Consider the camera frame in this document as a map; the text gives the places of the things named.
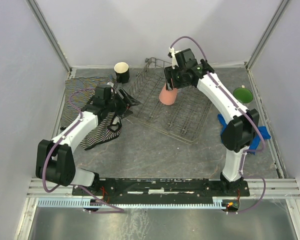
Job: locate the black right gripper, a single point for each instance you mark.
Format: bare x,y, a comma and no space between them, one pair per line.
169,78

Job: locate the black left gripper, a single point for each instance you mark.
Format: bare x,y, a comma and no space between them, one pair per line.
122,100

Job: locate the salmon pink plastic cup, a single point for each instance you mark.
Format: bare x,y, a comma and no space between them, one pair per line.
168,97

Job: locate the black mug cream inside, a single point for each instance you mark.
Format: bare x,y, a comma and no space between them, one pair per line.
122,72

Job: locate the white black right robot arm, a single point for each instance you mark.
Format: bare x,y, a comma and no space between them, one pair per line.
241,122

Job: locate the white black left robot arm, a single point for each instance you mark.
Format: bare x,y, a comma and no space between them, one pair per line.
55,162

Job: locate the christmas mug green inside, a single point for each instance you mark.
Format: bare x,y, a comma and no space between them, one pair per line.
243,95

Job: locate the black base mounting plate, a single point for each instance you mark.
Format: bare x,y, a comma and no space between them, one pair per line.
166,191

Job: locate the blue microfibre cloth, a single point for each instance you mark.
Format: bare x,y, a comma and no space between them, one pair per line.
256,141

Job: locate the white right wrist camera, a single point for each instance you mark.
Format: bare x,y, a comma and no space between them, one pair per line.
172,54

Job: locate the grey wire dish rack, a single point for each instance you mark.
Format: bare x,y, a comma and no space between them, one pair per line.
184,120

